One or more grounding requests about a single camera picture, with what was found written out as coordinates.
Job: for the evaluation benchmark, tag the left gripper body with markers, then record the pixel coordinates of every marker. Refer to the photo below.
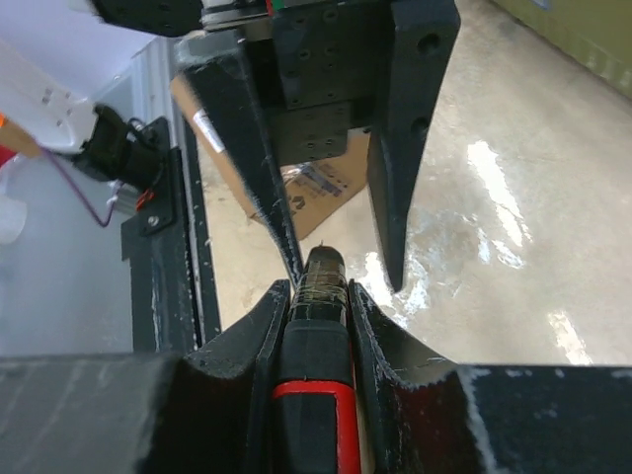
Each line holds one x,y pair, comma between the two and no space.
314,68

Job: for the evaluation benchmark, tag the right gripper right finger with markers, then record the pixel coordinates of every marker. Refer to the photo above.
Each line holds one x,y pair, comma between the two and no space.
429,414

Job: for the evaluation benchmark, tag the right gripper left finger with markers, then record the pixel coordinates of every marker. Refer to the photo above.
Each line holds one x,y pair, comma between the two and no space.
204,412

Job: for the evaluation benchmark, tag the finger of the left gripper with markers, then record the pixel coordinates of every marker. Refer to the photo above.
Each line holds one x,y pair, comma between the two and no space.
419,40
216,68

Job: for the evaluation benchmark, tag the red black utility knife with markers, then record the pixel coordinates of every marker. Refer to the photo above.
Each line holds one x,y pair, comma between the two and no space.
314,399

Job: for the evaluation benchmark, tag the brown cardboard express box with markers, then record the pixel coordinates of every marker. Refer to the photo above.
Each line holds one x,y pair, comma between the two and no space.
314,190

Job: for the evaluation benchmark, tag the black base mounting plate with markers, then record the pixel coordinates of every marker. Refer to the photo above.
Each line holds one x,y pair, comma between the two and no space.
174,305

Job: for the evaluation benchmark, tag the olive green plastic bin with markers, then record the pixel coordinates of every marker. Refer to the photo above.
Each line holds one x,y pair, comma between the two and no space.
597,34

